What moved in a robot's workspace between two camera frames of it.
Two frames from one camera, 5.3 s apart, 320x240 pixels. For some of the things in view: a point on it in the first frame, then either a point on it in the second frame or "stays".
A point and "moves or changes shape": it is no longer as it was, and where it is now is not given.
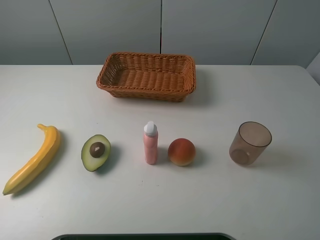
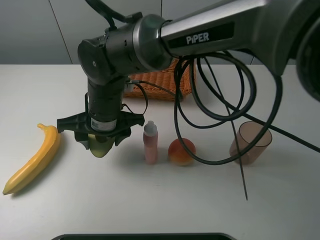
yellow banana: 29,174 stays
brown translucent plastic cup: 249,143 stays
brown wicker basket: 150,77 stays
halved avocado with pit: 95,152 moves or changes shape
